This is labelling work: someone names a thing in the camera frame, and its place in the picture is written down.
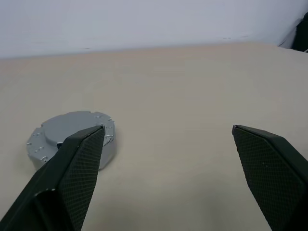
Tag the large black bag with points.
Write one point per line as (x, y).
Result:
(302, 36)

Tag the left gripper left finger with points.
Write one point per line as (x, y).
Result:
(60, 183)

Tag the silver motor housing cover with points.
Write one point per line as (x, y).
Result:
(67, 122)

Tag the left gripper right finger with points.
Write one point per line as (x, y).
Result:
(276, 173)

